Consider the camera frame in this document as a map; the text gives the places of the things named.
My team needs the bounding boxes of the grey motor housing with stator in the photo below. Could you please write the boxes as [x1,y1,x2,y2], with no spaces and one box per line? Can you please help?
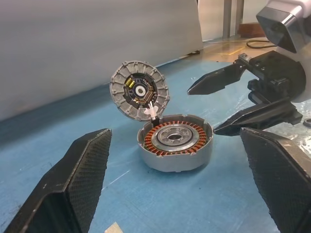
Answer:
[137,114,214,173]

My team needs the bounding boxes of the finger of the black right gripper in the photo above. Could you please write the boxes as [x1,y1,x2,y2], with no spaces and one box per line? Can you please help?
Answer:
[187,53,251,96]
[213,96,304,136]

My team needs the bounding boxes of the round grey motor rotor disc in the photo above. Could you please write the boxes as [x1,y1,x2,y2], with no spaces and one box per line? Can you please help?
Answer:
[109,60,170,121]

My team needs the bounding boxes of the yellow floor tape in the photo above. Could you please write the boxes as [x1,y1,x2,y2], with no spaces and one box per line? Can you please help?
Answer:
[220,46,247,55]

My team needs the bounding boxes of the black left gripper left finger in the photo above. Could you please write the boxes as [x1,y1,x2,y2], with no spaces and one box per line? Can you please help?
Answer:
[0,128,113,233]

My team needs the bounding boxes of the brown box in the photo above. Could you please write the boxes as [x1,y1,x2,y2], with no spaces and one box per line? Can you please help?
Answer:
[239,23,264,38]

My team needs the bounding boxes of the grey metal post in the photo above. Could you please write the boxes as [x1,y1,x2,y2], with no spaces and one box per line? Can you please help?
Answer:
[223,0,232,39]
[235,0,244,25]

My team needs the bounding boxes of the white partition panel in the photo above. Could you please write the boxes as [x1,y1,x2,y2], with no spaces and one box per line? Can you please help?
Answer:
[0,0,204,122]

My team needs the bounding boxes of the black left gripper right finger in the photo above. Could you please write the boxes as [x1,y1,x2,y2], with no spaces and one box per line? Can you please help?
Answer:
[239,127,311,233]

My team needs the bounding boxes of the black floor cable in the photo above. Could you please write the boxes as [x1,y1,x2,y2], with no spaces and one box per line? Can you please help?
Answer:
[246,40,275,49]

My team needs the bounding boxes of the blue plastic table cover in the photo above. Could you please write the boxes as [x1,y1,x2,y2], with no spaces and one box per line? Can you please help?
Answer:
[0,54,311,233]

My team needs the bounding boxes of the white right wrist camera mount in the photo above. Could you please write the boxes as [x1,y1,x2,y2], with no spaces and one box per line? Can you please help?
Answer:
[256,0,311,104]

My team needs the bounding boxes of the light wooden block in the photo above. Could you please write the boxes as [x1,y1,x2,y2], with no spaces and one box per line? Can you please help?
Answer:
[104,222,122,233]

